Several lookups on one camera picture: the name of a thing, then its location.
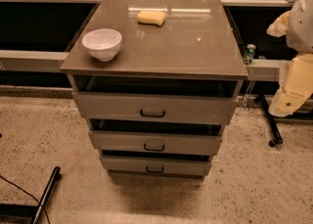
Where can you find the black stand leg right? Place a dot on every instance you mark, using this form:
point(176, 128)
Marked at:
point(277, 138)

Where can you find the grey bottom drawer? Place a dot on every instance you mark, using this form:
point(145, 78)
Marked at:
point(155, 166)

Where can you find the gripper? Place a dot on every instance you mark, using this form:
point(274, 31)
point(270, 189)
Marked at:
point(301, 28)

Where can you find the black stand leg left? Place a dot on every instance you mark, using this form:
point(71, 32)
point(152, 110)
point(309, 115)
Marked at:
point(41, 208)

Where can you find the grey top drawer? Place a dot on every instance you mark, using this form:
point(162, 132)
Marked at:
point(155, 108)

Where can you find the green bottle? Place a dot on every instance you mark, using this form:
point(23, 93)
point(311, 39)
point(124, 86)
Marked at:
point(250, 52)

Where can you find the grey drawer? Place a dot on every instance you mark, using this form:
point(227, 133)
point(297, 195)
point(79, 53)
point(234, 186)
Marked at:
point(154, 143)
point(155, 108)
point(155, 166)

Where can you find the yellow sponge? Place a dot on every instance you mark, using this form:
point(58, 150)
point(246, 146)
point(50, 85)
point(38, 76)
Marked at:
point(151, 17)

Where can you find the grey drawer cabinet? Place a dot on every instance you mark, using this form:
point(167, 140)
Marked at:
point(210, 87)

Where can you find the black stand leg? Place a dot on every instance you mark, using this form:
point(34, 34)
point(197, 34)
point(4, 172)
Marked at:
point(277, 138)
point(41, 208)

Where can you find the white bowl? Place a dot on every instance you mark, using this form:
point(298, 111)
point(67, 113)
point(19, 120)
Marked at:
point(102, 44)

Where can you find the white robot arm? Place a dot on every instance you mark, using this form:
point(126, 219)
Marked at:
point(300, 28)

